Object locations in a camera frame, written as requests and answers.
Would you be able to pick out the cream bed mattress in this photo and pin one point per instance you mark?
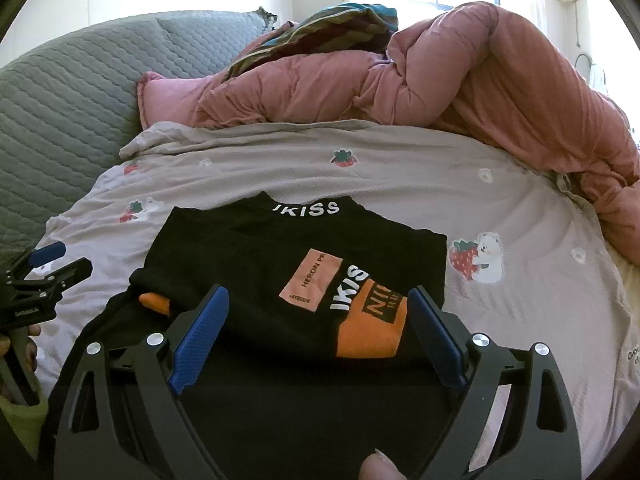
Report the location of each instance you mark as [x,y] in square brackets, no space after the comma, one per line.
[631,270]

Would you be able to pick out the person's right hand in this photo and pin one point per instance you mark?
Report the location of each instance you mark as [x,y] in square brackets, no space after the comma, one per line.
[380,467]

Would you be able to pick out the grey quilted headboard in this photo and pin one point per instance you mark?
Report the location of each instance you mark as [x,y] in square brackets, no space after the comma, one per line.
[75,100]

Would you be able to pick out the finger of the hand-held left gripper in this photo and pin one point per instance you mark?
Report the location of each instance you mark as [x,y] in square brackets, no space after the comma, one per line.
[47,252]
[70,270]

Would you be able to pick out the person's left hand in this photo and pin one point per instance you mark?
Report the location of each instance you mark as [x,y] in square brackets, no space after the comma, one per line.
[34,330]

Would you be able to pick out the black sweater with orange cuffs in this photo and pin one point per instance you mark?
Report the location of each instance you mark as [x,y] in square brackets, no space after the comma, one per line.
[250,260]

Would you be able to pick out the person's left forearm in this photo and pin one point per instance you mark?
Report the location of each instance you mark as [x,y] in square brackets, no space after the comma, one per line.
[25,425]

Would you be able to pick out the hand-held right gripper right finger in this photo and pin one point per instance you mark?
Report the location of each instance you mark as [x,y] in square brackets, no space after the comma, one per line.
[440,340]

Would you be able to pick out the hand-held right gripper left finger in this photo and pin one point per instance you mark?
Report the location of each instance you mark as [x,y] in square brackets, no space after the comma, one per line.
[200,340]

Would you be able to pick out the striped dark cloth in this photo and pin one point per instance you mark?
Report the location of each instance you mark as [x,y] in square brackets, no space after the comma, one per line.
[340,25]

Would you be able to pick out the strawberry printed bed sheet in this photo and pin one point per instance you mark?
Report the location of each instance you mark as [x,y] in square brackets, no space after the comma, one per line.
[400,195]

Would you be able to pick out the pink duvet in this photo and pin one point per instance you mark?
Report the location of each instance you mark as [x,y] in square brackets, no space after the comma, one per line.
[500,70]

